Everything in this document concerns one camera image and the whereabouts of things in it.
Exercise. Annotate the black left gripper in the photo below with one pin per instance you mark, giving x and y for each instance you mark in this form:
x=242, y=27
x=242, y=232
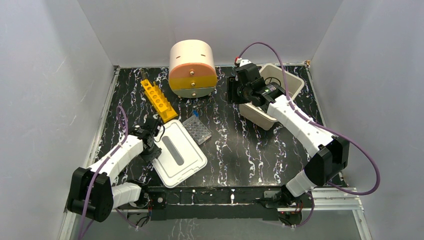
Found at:
x=154, y=153

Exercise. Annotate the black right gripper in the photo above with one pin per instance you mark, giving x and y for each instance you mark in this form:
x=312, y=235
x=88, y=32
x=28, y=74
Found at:
x=232, y=83

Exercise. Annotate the yellow test tube rack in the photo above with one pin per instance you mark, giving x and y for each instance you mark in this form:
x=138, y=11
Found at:
x=158, y=100

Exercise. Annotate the white plastic bin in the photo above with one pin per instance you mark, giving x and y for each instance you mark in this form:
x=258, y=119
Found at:
x=272, y=73

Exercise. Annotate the white bin lid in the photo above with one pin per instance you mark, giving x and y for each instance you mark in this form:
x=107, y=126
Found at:
x=180, y=157

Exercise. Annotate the blue capped vial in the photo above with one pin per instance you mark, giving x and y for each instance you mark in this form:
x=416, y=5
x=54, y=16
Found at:
x=195, y=113

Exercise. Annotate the clear plastic tube rack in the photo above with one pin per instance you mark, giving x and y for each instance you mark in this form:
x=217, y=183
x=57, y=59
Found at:
x=197, y=130

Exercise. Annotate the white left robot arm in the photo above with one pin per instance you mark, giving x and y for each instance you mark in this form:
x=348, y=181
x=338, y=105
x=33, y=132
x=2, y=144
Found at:
x=92, y=193

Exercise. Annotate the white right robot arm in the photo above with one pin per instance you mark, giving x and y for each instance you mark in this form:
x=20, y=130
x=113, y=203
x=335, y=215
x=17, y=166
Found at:
x=328, y=153

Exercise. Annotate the round white drawer cabinet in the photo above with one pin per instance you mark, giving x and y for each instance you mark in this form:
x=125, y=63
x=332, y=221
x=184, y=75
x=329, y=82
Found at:
x=192, y=72

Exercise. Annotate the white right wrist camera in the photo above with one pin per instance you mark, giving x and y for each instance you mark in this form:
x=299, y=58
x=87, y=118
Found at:
x=239, y=62

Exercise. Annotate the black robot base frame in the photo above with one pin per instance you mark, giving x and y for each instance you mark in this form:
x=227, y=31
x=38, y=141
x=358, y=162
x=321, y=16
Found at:
x=247, y=202

